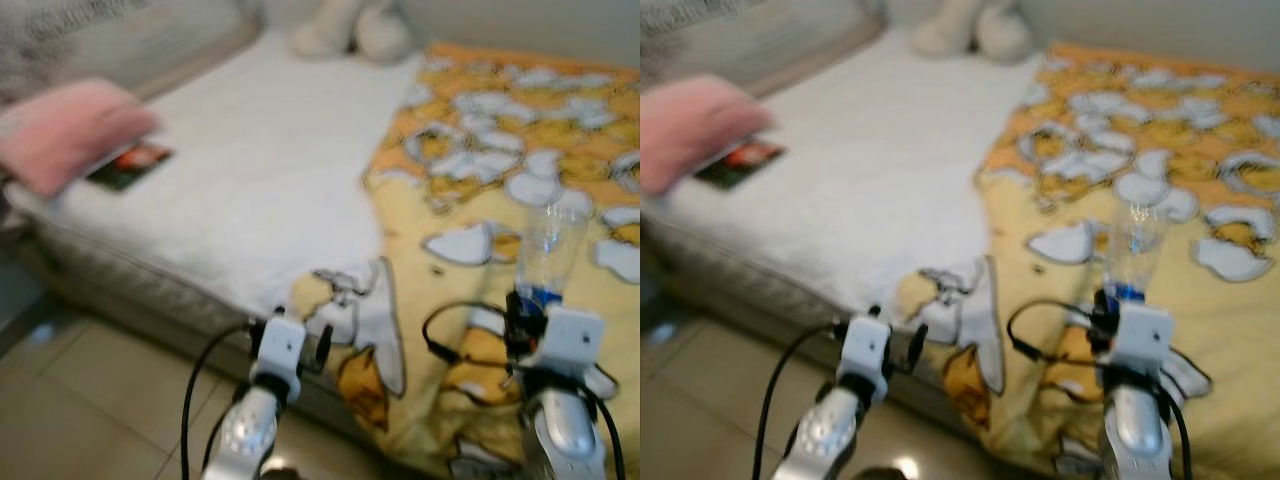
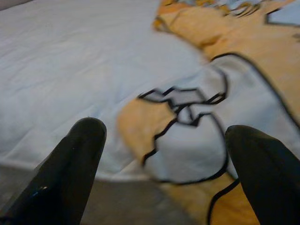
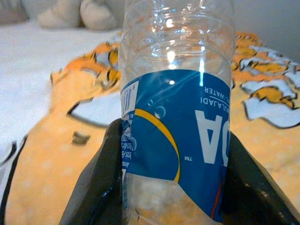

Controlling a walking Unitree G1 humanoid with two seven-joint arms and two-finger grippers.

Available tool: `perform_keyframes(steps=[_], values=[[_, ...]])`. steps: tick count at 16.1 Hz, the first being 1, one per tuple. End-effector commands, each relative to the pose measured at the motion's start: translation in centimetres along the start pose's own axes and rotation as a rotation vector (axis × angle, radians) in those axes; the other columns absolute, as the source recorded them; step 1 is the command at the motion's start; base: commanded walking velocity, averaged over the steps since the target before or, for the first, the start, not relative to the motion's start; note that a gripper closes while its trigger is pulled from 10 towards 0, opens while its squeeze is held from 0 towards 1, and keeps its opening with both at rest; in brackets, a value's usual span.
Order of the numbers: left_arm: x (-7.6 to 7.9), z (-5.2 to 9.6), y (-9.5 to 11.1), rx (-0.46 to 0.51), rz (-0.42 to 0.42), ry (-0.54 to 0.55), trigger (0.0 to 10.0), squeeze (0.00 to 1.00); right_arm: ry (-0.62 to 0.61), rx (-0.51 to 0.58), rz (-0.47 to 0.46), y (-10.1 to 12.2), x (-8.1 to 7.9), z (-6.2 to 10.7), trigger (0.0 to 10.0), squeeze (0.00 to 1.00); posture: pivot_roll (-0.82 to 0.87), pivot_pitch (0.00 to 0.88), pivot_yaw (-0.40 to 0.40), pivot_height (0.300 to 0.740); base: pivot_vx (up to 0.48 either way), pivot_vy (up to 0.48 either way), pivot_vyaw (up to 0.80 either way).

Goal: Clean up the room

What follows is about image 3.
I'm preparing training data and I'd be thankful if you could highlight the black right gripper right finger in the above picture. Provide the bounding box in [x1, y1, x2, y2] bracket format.
[221, 132, 300, 225]

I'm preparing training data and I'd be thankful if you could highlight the cream plush toy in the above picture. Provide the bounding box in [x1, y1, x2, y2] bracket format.
[37, 0, 118, 30]

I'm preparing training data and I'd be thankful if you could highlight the clear bottle with blue label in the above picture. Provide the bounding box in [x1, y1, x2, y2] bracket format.
[118, 0, 237, 225]

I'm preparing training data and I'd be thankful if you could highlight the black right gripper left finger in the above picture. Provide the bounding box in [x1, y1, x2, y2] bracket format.
[60, 118, 125, 225]

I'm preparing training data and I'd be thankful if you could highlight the yellow cartoon print blanket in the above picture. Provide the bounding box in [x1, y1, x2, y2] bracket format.
[0, 31, 300, 225]

